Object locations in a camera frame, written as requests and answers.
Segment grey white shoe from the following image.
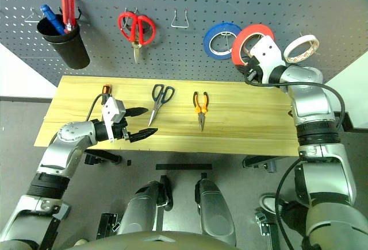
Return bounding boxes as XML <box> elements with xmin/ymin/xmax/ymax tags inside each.
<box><xmin>258</xmin><ymin>193</ymin><xmax>288</xmax><ymax>214</ymax></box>

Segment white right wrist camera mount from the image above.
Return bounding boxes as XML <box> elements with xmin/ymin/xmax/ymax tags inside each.
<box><xmin>249</xmin><ymin>36</ymin><xmax>287</xmax><ymax>82</ymax></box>

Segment orange handled needle-nose pliers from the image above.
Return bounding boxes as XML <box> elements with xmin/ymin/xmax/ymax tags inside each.
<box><xmin>192</xmin><ymin>91</ymin><xmax>209</xmax><ymax>132</ymax></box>

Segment grey robot torso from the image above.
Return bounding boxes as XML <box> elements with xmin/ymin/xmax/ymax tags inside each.
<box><xmin>64</xmin><ymin>230</ymin><xmax>241</xmax><ymax>250</ymax></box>

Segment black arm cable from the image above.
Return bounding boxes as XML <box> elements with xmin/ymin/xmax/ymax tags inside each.
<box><xmin>246</xmin><ymin>79</ymin><xmax>346</xmax><ymax>250</ymax></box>
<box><xmin>86</xmin><ymin>93</ymin><xmax>105</xmax><ymax>122</ymax></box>

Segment black floor tape strip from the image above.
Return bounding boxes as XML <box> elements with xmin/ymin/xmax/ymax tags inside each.
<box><xmin>156</xmin><ymin>163</ymin><xmax>213</xmax><ymax>171</ymax></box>

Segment blue handled screwdriver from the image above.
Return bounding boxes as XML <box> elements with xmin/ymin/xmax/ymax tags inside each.
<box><xmin>40</xmin><ymin>4</ymin><xmax>66</xmax><ymax>36</ymax></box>

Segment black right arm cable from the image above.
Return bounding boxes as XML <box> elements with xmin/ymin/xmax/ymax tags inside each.
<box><xmin>246</xmin><ymin>79</ymin><xmax>346</xmax><ymax>250</ymax></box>

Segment red handled tool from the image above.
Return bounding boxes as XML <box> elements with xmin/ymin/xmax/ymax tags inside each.
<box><xmin>61</xmin><ymin>0</ymin><xmax>77</xmax><ymax>34</ymax></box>

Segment small grey box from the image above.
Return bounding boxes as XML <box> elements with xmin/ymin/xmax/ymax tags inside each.
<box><xmin>53</xmin><ymin>202</ymin><xmax>71</xmax><ymax>221</ymax></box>

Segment black table foot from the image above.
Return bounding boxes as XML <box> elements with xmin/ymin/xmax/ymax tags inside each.
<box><xmin>242</xmin><ymin>155</ymin><xmax>277</xmax><ymax>173</ymax></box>
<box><xmin>84</xmin><ymin>150</ymin><xmax>121</xmax><ymax>166</ymax></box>

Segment silver right robot leg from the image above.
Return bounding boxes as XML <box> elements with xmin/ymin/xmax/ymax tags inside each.
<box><xmin>194</xmin><ymin>178</ymin><xmax>237</xmax><ymax>247</ymax></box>

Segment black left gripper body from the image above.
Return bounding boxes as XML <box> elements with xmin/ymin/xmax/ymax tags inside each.
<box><xmin>111</xmin><ymin>107</ymin><xmax>132</xmax><ymax>143</ymax></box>

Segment red tape roll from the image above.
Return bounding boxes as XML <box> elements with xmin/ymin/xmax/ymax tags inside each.
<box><xmin>231</xmin><ymin>24</ymin><xmax>275</xmax><ymax>67</ymax></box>

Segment silver wire pegboard hook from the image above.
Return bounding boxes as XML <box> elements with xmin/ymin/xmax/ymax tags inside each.
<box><xmin>24</xmin><ymin>6</ymin><xmax>41</xmax><ymax>24</ymax></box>
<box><xmin>122</xmin><ymin>6</ymin><xmax>139</xmax><ymax>29</ymax></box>
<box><xmin>220</xmin><ymin>31</ymin><xmax>235</xmax><ymax>52</ymax></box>
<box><xmin>171</xmin><ymin>7</ymin><xmax>190</xmax><ymax>29</ymax></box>

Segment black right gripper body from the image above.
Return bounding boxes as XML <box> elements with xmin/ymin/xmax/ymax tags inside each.
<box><xmin>243</xmin><ymin>56</ymin><xmax>265</xmax><ymax>84</ymax></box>

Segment blue tape roll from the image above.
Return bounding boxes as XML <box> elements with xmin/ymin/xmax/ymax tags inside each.
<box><xmin>203</xmin><ymin>22</ymin><xmax>242</xmax><ymax>60</ymax></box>

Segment black metal floor frame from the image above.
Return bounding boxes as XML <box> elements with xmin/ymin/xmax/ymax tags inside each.
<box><xmin>254</xmin><ymin>208</ymin><xmax>281</xmax><ymax>250</ymax></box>
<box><xmin>96</xmin><ymin>212</ymin><xmax>120</xmax><ymax>240</ymax></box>

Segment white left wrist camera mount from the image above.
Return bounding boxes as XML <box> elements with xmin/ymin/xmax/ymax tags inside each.
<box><xmin>101</xmin><ymin>94</ymin><xmax>127</xmax><ymax>143</ymax></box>

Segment dark blue handled scissors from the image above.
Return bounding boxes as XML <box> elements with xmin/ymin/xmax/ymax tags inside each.
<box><xmin>147</xmin><ymin>84</ymin><xmax>175</xmax><ymax>128</ymax></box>

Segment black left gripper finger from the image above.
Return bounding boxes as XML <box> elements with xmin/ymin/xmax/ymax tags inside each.
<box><xmin>125</xmin><ymin>107</ymin><xmax>149</xmax><ymax>118</ymax></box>
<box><xmin>128</xmin><ymin>128</ymin><xmax>159</xmax><ymax>143</ymax></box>

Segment red handled scissors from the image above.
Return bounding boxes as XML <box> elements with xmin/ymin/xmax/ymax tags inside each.
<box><xmin>117</xmin><ymin>12</ymin><xmax>157</xmax><ymax>64</ymax></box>

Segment silver robot leg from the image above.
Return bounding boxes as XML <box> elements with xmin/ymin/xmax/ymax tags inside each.
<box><xmin>194</xmin><ymin>178</ymin><xmax>237</xmax><ymax>247</ymax></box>
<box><xmin>116</xmin><ymin>180</ymin><xmax>174</xmax><ymax>236</ymax></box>

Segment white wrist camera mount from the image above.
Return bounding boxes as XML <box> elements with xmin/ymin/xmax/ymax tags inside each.
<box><xmin>101</xmin><ymin>94</ymin><xmax>127</xmax><ymax>143</ymax></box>
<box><xmin>249</xmin><ymin>36</ymin><xmax>287</xmax><ymax>82</ymax></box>

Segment silver left robot leg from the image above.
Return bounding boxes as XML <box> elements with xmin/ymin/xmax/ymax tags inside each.
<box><xmin>116</xmin><ymin>180</ymin><xmax>174</xmax><ymax>236</ymax></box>

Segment white printed tape roll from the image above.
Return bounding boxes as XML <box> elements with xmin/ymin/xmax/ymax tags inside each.
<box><xmin>283</xmin><ymin>34</ymin><xmax>320</xmax><ymax>64</ymax></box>

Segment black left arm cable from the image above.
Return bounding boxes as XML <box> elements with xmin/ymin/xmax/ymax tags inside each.
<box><xmin>86</xmin><ymin>93</ymin><xmax>105</xmax><ymax>122</ymax></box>

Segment black plastic cup holder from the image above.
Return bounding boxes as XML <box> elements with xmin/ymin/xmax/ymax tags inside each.
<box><xmin>36</xmin><ymin>7</ymin><xmax>91</xmax><ymax>70</ymax></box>

